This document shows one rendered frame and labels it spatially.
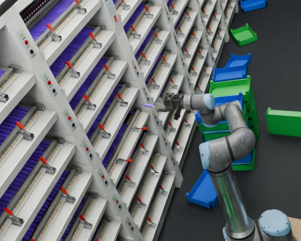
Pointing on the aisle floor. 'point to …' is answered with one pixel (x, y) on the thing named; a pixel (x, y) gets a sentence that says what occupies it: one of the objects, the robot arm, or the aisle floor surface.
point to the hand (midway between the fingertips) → (155, 106)
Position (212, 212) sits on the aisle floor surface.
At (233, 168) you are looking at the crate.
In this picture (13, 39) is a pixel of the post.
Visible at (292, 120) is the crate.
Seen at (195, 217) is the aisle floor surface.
